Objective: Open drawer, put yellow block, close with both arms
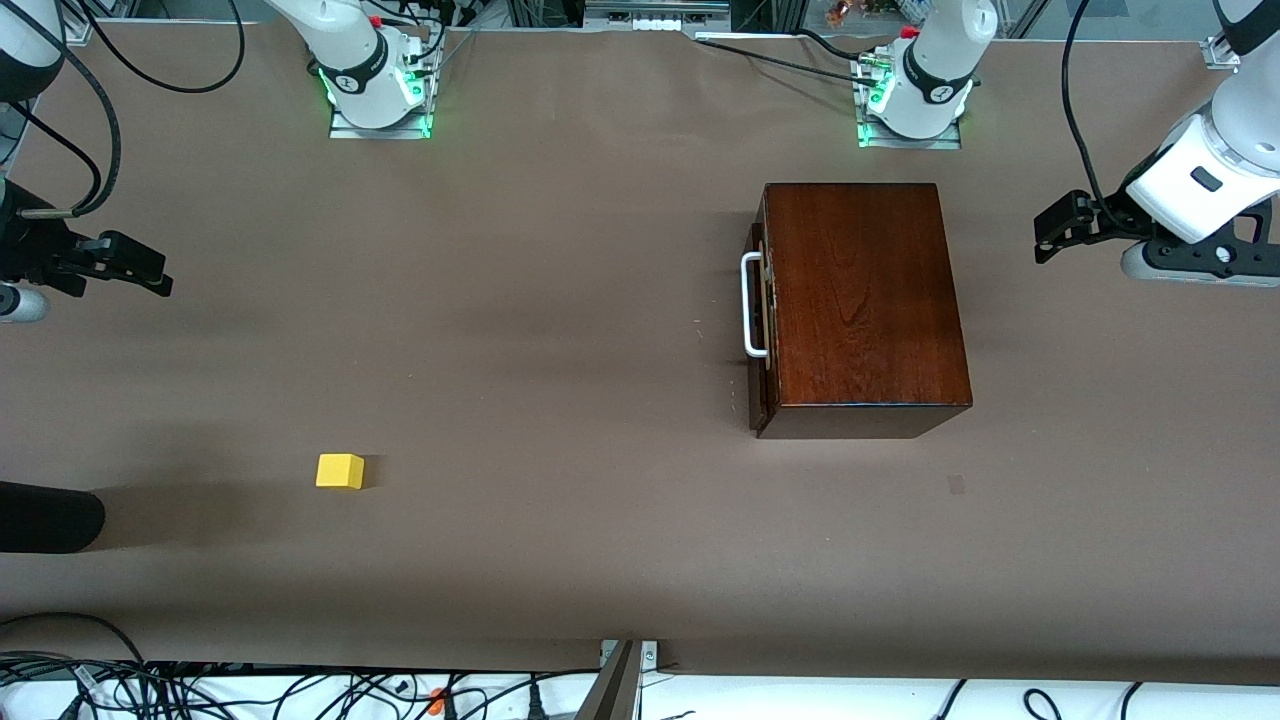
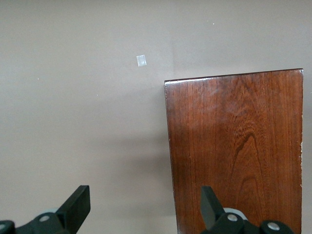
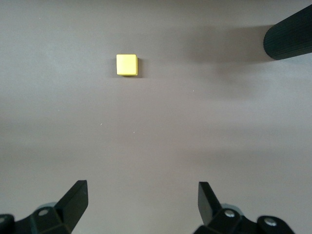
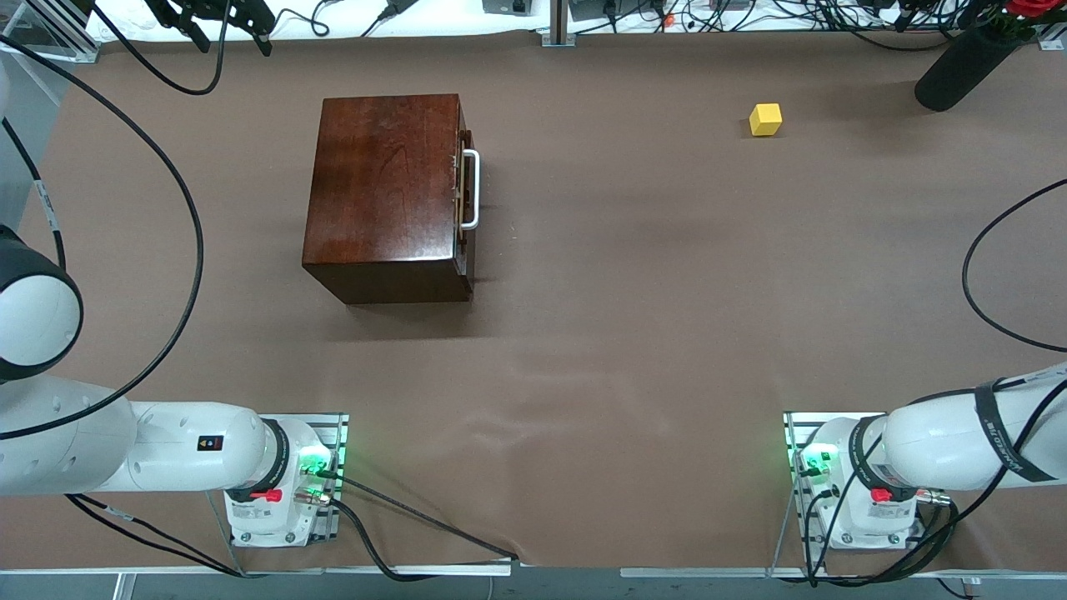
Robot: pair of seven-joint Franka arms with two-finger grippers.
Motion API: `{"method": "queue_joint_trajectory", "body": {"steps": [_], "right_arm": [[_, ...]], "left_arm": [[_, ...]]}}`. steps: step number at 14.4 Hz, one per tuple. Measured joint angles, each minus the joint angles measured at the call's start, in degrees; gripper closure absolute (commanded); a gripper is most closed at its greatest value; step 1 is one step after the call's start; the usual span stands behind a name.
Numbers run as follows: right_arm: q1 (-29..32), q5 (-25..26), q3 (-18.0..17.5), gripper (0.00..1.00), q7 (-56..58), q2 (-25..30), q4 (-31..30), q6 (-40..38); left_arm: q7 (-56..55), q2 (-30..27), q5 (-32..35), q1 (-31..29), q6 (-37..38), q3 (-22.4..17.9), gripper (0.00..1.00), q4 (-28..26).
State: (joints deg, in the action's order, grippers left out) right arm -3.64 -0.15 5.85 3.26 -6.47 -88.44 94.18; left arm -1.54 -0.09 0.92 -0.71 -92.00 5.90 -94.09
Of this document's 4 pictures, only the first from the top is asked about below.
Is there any white power strip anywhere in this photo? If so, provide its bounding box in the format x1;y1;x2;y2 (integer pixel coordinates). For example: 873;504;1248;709
585;10;731;33

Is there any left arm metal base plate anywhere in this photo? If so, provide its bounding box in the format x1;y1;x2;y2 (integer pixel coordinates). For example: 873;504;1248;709
855;60;963;151

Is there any dark brown wooden cabinet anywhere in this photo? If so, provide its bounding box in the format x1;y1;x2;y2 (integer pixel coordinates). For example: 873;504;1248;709
748;182;973;439

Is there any tangled black cable bundle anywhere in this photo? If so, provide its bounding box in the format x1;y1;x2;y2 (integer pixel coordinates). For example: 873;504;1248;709
0;612;601;720

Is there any black cylinder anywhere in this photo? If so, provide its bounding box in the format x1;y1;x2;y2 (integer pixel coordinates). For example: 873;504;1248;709
0;480;106;554

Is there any yellow block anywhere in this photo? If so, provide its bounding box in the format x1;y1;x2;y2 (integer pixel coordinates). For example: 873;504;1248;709
316;453;366;491

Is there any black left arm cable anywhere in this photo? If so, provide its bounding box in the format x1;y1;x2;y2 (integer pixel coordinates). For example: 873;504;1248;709
1060;0;1126;216

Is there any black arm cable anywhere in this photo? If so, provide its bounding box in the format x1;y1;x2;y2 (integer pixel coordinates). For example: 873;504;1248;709
0;20;123;219
1060;0;1126;216

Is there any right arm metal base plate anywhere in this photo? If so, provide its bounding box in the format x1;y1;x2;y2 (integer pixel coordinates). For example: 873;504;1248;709
328;65;433;141

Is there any white metal drawer handle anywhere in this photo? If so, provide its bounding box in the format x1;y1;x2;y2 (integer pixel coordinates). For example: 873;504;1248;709
741;252;771;359

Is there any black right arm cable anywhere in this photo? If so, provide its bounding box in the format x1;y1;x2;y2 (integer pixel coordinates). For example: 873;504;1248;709
0;20;123;219

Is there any wooden drawer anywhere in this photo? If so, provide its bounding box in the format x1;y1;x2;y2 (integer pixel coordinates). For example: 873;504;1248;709
750;186;776;413

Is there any black cable on table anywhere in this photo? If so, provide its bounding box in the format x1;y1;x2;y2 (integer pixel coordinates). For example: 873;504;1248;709
695;30;881;89

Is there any dark metal post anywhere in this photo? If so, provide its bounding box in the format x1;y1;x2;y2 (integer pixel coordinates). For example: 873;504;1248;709
578;640;641;720

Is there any silver post bracket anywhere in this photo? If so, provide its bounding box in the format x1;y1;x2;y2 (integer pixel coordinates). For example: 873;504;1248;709
600;640;659;673

